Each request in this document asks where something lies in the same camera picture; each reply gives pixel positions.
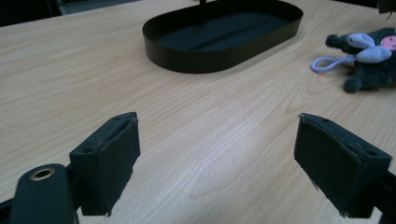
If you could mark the dark object at table edge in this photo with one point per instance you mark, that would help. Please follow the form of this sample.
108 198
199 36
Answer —
387 6

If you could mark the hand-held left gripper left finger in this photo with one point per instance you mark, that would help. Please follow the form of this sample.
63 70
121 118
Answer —
104 165

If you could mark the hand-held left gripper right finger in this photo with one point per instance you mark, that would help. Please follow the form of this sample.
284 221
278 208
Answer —
337 165

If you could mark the black oval tray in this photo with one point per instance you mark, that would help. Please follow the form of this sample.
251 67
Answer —
222 34

